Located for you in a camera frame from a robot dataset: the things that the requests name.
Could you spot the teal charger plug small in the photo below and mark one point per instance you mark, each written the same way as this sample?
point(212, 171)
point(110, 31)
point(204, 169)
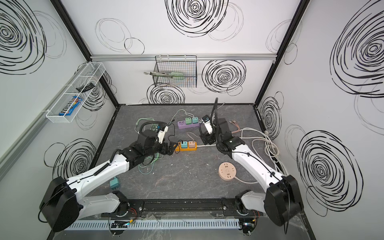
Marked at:
point(195, 120)

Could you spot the teal charger plug front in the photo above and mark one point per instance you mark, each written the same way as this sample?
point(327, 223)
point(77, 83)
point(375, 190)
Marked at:
point(115, 184)

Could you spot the black wire basket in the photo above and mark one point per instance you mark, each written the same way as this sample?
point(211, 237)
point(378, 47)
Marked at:
point(176, 70)

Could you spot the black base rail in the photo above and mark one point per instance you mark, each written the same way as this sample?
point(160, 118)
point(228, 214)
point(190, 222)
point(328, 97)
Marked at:
point(228, 207)

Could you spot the grey slotted cable duct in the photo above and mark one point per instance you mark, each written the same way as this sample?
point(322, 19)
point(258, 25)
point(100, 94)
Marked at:
point(182, 224)

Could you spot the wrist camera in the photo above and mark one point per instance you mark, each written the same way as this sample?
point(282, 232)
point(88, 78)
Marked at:
point(161, 133)
point(208, 124)

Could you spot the white wire shelf basket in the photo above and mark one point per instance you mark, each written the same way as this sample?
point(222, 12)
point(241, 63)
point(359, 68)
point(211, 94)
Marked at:
point(93, 100)

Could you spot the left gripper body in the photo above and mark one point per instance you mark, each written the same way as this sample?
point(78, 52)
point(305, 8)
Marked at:
point(169, 147)

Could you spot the green tongs in basket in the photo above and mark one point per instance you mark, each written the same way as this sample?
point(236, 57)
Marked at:
point(171, 75)

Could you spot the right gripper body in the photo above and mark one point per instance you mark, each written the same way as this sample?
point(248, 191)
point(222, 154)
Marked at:
point(207, 139)

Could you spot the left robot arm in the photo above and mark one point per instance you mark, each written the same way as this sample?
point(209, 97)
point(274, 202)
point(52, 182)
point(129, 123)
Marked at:
point(67, 200)

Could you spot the purple power strip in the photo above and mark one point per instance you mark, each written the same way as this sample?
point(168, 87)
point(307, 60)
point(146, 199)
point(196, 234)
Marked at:
point(183, 125)

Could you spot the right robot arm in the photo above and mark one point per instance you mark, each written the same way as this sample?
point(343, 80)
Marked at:
point(283, 199)

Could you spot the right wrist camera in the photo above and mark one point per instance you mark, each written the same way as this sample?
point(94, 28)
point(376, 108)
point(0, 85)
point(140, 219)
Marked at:
point(208, 124)

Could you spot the orange power strip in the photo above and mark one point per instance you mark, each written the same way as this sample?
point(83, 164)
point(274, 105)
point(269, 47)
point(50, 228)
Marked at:
point(179, 149)

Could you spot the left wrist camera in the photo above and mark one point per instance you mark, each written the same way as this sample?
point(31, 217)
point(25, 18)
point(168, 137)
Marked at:
point(161, 133)

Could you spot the round pink power strip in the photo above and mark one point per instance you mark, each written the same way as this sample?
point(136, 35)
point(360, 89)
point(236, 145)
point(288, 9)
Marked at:
point(227, 171)

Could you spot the blue candy packet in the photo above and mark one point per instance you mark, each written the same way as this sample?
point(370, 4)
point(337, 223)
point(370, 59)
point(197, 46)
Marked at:
point(71, 106)

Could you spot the light green charger plug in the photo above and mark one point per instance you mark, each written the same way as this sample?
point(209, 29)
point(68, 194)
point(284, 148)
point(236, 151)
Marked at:
point(188, 121)

